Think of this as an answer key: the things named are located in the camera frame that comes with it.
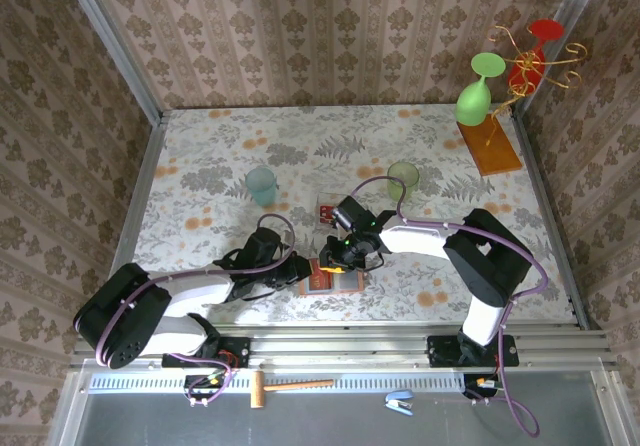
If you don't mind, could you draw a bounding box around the clear plastic box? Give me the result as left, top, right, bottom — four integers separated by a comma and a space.
317, 191, 351, 230

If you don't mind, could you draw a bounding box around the green plastic cup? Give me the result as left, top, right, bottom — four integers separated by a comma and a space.
387, 161, 420, 203

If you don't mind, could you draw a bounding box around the teal plastic cup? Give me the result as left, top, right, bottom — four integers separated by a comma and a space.
244, 166, 279, 209

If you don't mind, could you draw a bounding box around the wooden mallet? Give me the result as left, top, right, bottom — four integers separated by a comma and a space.
249, 370, 335, 410

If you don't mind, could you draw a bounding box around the floral print tablecloth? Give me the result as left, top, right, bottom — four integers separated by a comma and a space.
117, 105, 576, 325

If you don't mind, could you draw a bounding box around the black power connector block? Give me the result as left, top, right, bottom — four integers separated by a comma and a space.
183, 373, 235, 408
462, 373, 504, 403

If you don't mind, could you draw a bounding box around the blue stapler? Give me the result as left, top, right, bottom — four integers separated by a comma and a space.
383, 389, 415, 416

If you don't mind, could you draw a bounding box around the grey metal shelf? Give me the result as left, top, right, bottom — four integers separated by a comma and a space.
64, 365, 621, 446

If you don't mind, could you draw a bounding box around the green plastic wine glass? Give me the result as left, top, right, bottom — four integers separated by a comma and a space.
453, 52, 507, 127

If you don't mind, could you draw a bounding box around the red plastic wine glass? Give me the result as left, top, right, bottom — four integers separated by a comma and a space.
507, 19, 565, 95

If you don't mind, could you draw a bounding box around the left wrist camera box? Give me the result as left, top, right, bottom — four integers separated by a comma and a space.
247, 228, 284, 262

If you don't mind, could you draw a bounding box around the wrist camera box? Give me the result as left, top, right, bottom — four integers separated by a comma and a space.
247, 228, 284, 262
333, 195, 374, 230

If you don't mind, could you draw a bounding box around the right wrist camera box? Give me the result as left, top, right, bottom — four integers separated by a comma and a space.
333, 195, 374, 230

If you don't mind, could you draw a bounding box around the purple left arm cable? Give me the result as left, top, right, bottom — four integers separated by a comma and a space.
94, 213, 297, 407

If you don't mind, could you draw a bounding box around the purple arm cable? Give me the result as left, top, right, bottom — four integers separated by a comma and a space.
94, 213, 297, 407
349, 175, 549, 440

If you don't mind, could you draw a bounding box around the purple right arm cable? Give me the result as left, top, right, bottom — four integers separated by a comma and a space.
349, 175, 549, 440

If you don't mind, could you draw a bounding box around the aluminium extrusion frame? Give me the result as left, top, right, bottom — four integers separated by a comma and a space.
47, 0, 621, 446

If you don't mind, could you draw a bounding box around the slotted metal cable duct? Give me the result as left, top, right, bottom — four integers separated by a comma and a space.
87, 371, 464, 395

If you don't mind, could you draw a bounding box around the gold wire rack wooden base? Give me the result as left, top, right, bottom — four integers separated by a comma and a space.
457, 24, 589, 176

